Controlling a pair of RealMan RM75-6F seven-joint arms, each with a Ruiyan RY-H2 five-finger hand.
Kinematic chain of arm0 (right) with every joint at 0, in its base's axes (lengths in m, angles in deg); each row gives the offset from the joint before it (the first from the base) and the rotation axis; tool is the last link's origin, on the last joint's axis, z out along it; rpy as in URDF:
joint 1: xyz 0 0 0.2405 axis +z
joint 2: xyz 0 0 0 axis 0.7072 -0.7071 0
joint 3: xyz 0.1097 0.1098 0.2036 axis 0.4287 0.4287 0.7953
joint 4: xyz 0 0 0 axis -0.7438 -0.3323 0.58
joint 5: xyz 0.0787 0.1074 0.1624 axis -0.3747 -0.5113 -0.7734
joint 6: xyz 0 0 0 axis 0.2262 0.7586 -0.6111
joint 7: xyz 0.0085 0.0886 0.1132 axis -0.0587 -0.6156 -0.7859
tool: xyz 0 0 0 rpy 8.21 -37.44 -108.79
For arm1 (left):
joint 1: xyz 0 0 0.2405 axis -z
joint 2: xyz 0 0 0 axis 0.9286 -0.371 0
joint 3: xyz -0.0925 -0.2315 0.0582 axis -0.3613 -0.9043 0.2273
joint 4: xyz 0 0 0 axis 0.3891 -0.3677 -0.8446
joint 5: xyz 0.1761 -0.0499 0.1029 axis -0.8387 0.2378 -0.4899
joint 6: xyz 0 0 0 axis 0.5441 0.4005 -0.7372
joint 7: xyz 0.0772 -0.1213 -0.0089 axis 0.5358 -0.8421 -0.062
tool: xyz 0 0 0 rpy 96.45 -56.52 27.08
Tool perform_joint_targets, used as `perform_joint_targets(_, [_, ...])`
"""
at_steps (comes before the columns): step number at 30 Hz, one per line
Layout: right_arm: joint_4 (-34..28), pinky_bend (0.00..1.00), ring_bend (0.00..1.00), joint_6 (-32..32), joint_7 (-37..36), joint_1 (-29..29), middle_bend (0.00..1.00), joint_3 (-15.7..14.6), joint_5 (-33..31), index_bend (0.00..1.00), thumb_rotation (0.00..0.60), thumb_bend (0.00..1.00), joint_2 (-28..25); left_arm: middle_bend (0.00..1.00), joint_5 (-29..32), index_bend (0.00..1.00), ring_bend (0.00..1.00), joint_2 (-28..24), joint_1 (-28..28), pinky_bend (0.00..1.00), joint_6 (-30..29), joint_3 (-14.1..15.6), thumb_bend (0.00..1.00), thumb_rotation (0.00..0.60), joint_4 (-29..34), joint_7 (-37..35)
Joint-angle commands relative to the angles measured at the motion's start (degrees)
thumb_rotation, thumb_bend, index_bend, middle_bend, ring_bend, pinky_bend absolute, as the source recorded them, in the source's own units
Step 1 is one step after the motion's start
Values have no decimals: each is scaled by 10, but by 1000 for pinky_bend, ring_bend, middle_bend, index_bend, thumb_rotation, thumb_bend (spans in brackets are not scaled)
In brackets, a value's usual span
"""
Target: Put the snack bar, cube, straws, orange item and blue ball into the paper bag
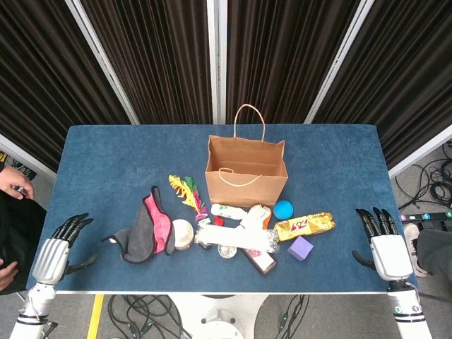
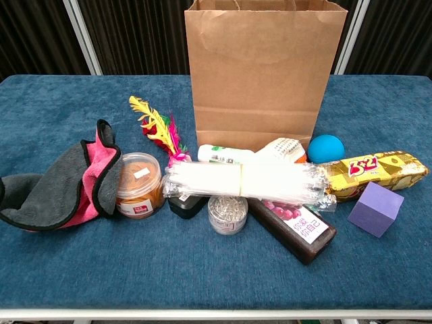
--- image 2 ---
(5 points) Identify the clear plastic pack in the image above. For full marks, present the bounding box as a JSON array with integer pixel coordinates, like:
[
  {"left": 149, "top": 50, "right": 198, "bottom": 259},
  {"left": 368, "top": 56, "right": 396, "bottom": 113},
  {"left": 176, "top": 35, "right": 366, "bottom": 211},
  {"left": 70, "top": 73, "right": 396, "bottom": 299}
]
[{"left": 161, "top": 161, "right": 338, "bottom": 214}]

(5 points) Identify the white plastic package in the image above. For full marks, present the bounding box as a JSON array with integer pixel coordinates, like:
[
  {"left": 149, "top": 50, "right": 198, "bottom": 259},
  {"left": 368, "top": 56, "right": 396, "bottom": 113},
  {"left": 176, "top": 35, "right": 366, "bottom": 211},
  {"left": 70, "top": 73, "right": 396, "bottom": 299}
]
[{"left": 254, "top": 137, "right": 308, "bottom": 165}]

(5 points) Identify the blue rubber ball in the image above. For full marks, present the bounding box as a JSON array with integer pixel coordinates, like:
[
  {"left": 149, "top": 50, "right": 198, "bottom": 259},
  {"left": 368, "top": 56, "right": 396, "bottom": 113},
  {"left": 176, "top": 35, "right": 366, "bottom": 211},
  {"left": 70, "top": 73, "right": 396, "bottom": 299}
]
[{"left": 307, "top": 134, "right": 346, "bottom": 165}]

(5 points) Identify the yellow biscuit package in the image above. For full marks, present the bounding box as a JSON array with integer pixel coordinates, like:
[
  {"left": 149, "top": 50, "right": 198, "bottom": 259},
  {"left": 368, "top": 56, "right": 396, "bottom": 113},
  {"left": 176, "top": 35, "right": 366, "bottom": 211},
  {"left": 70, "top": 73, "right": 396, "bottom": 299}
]
[{"left": 319, "top": 151, "right": 430, "bottom": 203}]

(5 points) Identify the purple foam cube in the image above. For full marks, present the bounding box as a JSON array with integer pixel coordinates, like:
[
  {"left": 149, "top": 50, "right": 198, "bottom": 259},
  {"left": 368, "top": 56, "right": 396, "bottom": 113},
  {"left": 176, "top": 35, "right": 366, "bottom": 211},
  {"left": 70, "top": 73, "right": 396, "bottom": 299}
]
[{"left": 347, "top": 181, "right": 405, "bottom": 238}]

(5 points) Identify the brown paper carrier bag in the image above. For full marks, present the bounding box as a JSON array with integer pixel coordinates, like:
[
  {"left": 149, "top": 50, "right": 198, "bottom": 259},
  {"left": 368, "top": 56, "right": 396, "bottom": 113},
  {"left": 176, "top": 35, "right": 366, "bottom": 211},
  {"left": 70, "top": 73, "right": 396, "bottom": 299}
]
[{"left": 184, "top": 0, "right": 349, "bottom": 153}]

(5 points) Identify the white green plastic bottle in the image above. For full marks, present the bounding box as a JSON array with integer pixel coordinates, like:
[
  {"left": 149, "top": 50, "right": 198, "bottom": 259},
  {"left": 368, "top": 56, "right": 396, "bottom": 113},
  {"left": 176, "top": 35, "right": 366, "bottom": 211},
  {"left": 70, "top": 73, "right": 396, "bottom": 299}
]
[{"left": 197, "top": 144, "right": 257, "bottom": 166}]

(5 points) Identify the small black ink bottle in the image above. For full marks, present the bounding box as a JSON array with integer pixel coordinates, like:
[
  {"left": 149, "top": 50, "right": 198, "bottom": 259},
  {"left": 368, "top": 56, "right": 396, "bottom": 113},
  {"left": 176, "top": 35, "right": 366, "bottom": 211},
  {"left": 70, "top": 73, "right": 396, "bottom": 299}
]
[{"left": 167, "top": 194, "right": 210, "bottom": 220}]

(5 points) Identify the clear tub of paper clips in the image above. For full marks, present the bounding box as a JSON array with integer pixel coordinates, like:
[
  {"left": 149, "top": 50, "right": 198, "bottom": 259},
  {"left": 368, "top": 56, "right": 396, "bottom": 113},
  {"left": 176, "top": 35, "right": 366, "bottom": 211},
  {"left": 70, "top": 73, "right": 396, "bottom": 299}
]
[{"left": 207, "top": 195, "right": 249, "bottom": 236}]

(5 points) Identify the colourful feather shuttlecock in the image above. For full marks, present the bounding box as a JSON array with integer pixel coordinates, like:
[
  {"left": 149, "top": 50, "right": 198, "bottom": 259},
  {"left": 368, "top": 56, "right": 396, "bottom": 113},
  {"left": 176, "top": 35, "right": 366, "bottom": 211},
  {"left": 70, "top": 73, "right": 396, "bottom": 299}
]
[{"left": 128, "top": 95, "right": 192, "bottom": 166}]

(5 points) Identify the clear jar of rubber bands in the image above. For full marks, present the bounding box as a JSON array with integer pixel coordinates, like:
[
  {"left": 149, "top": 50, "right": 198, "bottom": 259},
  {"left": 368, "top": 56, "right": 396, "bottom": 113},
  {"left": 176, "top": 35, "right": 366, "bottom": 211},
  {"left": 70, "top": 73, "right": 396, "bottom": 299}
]
[{"left": 115, "top": 152, "right": 166, "bottom": 219}]

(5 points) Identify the blue velvet table cover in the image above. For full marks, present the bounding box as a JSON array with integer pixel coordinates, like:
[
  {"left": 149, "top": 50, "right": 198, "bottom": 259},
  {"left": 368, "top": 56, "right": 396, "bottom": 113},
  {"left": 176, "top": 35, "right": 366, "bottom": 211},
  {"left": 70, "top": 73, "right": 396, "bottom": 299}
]
[{"left": 0, "top": 74, "right": 432, "bottom": 311}]

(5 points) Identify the black pleated curtain panel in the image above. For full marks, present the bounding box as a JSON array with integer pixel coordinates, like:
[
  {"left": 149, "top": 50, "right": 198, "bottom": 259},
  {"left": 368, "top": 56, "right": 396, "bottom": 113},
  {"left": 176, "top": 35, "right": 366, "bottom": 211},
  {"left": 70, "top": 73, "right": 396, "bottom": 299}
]
[
  {"left": 0, "top": 0, "right": 90, "bottom": 82},
  {"left": 344, "top": 0, "right": 432, "bottom": 82},
  {"left": 77, "top": 0, "right": 195, "bottom": 76}
]

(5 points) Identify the grey pink microfibre towel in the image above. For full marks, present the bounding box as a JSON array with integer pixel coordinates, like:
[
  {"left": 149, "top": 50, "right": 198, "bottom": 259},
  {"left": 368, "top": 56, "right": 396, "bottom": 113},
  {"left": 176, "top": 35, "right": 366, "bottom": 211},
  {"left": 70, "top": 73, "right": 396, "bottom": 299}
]
[{"left": 0, "top": 119, "right": 124, "bottom": 233}]

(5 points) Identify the silver partition post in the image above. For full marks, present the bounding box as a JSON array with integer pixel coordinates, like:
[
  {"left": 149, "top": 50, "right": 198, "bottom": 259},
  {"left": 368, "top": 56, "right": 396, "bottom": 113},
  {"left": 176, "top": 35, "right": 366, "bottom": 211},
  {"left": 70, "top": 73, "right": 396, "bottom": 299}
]
[
  {"left": 62, "top": 0, "right": 103, "bottom": 76},
  {"left": 332, "top": 0, "right": 371, "bottom": 76}
]

